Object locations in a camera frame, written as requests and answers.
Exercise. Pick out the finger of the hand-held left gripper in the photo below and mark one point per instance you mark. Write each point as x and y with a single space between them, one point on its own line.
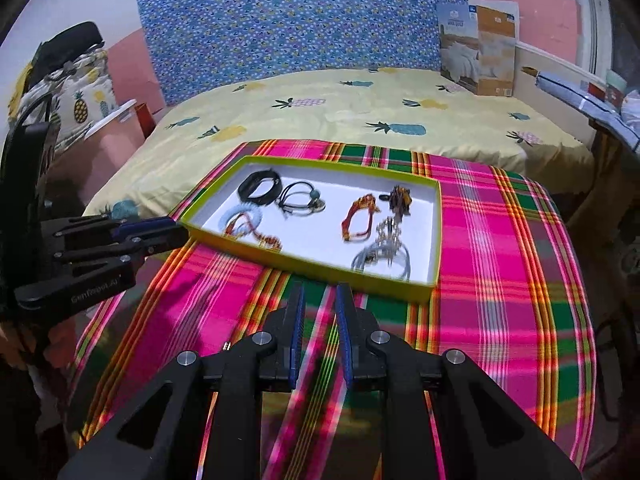
142 227
160 242

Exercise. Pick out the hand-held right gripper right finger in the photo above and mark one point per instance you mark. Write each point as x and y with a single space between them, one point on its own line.
345 335

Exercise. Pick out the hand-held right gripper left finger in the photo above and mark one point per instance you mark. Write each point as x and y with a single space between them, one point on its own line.
298 330

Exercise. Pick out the black wristband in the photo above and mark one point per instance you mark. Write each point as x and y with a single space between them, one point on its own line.
245 187

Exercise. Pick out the yellow shallow box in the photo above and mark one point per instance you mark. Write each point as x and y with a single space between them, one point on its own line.
325 225

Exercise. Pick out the white board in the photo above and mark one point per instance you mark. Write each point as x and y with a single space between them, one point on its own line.
107 120

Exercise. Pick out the pineapple print pillow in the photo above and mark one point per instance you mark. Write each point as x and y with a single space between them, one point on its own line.
85 105

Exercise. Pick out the pink green plaid cloth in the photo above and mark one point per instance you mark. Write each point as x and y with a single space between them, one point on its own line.
500 260

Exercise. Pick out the black bag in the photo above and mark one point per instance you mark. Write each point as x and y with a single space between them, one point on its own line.
70 42

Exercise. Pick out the yellow pineapple print bedsheet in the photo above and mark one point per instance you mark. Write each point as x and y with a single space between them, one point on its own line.
350 110

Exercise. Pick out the blue floral headboard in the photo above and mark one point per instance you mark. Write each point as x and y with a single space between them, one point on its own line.
300 15

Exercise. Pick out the cardboard bedding package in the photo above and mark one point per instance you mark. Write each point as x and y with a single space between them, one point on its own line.
480 50

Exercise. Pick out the blue striped cloth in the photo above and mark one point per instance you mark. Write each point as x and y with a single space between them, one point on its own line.
570 90

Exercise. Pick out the teal cup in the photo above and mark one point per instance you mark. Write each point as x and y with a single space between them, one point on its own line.
615 87

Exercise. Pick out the window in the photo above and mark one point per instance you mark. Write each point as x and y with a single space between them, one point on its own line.
600 10

